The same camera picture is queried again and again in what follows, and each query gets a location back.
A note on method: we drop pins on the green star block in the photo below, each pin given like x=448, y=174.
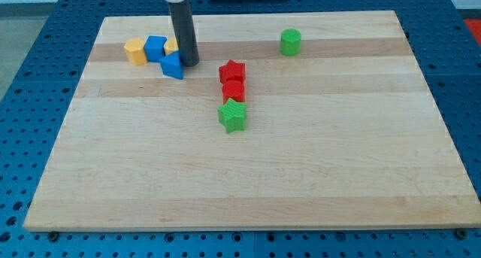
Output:
x=232, y=115

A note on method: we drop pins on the red star block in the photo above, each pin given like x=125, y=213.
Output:
x=232, y=71

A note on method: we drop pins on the red cylinder block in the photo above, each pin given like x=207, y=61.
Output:
x=233, y=89

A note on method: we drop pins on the blue triangle block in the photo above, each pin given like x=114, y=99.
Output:
x=171, y=65

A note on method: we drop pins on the green cylinder block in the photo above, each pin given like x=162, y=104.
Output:
x=290, y=42

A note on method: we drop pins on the yellow rounded block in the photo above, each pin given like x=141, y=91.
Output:
x=170, y=46

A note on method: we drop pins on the wooden board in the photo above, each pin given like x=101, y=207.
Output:
x=344, y=135

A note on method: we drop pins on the blue square block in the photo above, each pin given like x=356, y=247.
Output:
x=154, y=47

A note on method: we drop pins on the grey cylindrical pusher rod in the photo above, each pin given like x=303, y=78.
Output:
x=184, y=30

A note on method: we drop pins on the yellow hexagon block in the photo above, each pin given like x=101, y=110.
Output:
x=135, y=52

